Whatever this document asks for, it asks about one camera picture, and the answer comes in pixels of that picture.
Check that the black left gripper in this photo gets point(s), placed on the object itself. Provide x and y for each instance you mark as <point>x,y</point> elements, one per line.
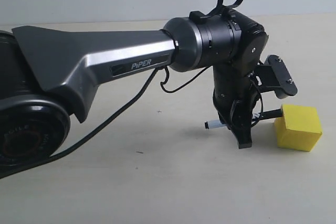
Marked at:
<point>234,99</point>

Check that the black and white marker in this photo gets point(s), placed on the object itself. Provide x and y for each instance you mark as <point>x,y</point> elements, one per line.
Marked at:
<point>270,114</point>

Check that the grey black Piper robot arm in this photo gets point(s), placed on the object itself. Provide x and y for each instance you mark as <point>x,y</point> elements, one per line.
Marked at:
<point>48,75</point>

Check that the yellow foam cube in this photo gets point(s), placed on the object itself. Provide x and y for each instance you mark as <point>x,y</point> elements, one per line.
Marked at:
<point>299,128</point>

